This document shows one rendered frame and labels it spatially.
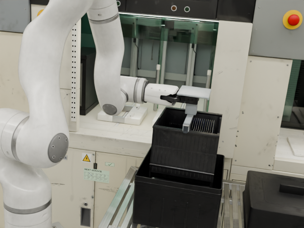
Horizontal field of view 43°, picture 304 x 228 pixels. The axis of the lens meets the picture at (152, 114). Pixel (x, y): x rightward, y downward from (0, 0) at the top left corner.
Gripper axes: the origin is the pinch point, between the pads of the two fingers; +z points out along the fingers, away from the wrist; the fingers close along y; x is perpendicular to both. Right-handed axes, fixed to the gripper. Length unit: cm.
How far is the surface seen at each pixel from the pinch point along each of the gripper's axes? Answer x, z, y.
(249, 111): -10.8, 20.7, -31.1
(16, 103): -20, -79, -28
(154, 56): -7, -36, -119
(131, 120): -28, -32, -49
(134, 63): -12, -48, -113
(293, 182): -31, 39, -15
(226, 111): -10.7, 11.6, -25.8
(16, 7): 21, -77, -27
